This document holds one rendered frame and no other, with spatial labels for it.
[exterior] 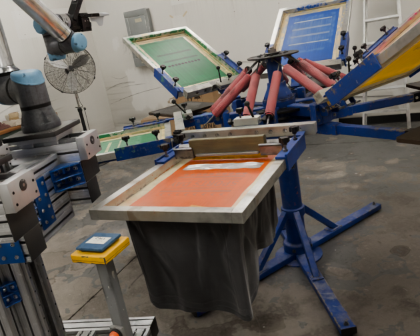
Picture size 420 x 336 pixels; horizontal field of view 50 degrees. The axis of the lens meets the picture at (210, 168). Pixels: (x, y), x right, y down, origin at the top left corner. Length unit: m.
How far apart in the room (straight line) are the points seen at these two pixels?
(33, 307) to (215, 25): 5.08
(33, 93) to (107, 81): 5.60
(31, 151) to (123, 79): 5.41
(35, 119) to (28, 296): 0.67
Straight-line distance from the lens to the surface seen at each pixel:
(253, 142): 1.92
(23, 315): 1.95
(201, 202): 1.58
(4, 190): 1.38
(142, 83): 7.06
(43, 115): 1.87
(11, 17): 6.38
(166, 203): 1.63
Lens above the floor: 1.53
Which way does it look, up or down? 17 degrees down
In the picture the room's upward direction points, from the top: 10 degrees counter-clockwise
